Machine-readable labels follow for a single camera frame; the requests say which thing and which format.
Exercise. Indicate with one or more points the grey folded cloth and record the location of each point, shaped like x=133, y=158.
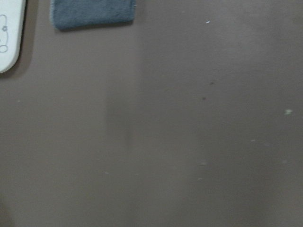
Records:
x=70, y=14

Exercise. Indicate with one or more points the white rectangular tray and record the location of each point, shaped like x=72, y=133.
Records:
x=11, y=26

